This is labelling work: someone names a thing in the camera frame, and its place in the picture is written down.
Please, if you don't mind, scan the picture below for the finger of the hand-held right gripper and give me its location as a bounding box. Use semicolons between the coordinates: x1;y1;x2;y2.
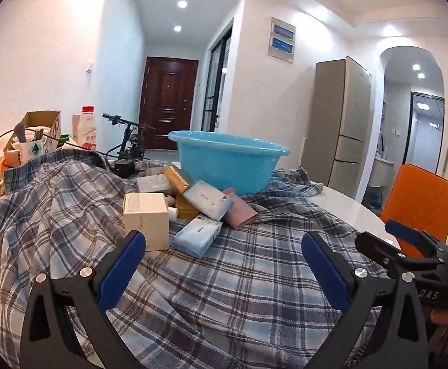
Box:
355;231;442;278
385;219;446;257

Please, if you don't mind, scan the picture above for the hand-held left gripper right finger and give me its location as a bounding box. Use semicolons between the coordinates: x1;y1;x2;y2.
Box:
301;231;429;369

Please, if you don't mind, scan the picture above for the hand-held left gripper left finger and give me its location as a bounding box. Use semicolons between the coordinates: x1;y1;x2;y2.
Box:
19;230;147;369

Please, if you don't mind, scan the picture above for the blue plastic basin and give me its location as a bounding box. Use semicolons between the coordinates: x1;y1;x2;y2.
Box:
169;131;291;196

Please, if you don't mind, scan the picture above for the orange chair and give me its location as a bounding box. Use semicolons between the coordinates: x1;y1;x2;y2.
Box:
379;164;448;260

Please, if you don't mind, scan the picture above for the white cube box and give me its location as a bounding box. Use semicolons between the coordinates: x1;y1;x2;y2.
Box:
123;193;170;252

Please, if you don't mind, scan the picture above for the white sink cabinet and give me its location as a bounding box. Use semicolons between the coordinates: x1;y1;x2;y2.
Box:
365;157;395;200

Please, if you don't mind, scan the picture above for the brown gold box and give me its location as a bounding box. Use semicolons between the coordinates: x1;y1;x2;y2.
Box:
175;194;200;220

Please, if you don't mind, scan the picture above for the grey white box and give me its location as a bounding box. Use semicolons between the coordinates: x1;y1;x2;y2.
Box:
136;175;175;195

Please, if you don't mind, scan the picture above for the blue plaid shirt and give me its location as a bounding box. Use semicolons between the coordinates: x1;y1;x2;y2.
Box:
0;148;401;369

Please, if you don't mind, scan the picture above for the black power adapter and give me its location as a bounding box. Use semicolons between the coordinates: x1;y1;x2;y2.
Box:
114;159;136;178

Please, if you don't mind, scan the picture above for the gold cigarette box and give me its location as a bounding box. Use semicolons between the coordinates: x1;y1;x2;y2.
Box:
164;166;196;196

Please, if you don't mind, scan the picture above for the pink box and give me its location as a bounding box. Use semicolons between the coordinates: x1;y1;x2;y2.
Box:
222;188;258;228

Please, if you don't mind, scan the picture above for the light blue white box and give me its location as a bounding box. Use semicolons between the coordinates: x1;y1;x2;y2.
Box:
183;181;235;221

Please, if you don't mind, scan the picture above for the beige refrigerator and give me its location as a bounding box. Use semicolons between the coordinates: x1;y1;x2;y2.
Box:
300;57;372;200

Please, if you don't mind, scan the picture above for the black electric bicycle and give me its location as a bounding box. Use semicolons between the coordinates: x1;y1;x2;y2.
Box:
101;113;157;162

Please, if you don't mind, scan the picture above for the red cap milk bottle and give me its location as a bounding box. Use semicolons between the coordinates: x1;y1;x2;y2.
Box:
81;106;98;150

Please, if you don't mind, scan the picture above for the metal can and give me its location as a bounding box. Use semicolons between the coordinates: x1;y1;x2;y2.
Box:
72;114;83;145

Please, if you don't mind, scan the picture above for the green white carton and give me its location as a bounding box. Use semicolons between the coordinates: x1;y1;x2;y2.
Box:
19;140;43;165

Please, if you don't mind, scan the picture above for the brown wooden door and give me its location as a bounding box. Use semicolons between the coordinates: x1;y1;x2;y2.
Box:
138;57;199;150

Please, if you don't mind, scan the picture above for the open cardboard box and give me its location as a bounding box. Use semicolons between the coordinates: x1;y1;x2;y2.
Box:
3;111;62;167

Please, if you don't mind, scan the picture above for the black framed glass door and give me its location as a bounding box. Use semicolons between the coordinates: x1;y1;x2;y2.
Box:
201;17;234;133

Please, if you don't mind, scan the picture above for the grey electrical panel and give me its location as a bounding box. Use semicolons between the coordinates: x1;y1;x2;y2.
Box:
267;16;297;64

